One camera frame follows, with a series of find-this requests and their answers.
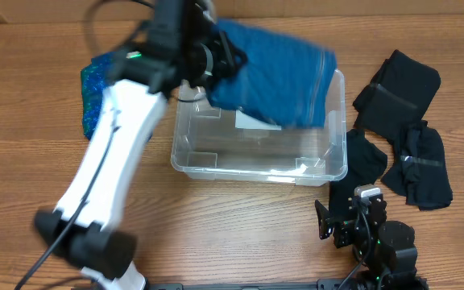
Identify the small black garment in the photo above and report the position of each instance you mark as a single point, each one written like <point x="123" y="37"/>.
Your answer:
<point x="366" y="164"/>

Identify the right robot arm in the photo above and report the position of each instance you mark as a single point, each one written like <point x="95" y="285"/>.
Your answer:
<point x="384" y="250"/>

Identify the crumpled black taped garment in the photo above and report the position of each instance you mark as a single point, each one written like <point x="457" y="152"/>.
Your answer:
<point x="419" y="172"/>

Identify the large folded black garment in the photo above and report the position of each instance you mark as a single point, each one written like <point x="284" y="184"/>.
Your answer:
<point x="398" y="94"/>

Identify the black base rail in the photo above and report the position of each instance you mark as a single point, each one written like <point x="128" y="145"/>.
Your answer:
<point x="248" y="286"/>

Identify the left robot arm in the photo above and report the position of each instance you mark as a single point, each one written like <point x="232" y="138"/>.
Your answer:
<point x="182" y="44"/>

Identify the clear plastic storage bin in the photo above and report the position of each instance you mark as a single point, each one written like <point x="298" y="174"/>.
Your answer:
<point x="214" y="144"/>

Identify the sparkly blue sequin garment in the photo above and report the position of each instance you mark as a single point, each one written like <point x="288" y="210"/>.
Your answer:
<point x="93" y="82"/>

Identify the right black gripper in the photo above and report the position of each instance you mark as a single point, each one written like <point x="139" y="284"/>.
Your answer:
<point x="342" y="227"/>

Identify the blue denim jeans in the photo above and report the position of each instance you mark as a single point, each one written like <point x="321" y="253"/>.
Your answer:
<point x="284" y="81"/>

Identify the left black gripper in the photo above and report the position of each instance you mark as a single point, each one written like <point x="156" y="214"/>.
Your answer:
<point x="217" y="54"/>

